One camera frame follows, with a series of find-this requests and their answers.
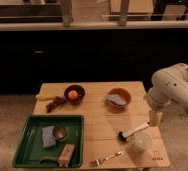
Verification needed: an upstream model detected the grey towel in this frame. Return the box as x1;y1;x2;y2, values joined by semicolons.
106;94;126;106

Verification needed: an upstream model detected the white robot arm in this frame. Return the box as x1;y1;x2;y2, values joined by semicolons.
146;63;188;111

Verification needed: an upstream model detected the white round lidded cup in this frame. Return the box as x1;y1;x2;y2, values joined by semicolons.
131;132;152;153

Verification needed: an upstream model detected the orange-red bowl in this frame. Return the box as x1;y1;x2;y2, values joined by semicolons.
105;88;131;109

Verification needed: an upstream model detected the silver fork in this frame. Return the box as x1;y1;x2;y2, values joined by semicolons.
90;151;123;167

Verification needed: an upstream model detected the orange fruit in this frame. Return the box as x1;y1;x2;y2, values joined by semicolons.
68;90;78;100

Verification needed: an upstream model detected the dark brown bowl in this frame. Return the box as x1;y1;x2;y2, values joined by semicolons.
64;85;85;104

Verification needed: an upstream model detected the small metal cup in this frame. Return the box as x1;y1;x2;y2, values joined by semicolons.
52;126;67;141

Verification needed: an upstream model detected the wooden block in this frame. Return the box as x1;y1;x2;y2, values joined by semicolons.
58;144;75;168

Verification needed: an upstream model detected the grey sponge block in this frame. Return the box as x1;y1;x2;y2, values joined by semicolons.
42;126;56;148

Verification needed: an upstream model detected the yellow banana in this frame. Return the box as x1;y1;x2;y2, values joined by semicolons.
36;94;55;101

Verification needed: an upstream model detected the green curved vegetable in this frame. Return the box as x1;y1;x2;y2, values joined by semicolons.
39;157;58;164

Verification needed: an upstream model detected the green plastic tray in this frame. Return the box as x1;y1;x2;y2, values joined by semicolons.
12;115;84;168

